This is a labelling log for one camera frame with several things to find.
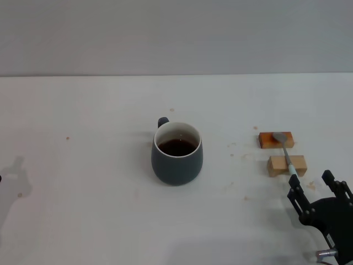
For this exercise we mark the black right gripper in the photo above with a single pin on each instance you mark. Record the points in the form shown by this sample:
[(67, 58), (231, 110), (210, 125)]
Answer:
[(333, 218)]

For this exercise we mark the light wooden notched block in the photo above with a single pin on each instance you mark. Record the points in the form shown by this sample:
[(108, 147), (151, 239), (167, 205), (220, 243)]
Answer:
[(277, 165)]

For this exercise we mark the orange stained wooden block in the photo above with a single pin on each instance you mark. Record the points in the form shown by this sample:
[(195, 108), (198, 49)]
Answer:
[(266, 140)]

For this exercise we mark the dark grey coffee mug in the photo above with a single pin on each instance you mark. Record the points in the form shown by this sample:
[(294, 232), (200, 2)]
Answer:
[(176, 168)]

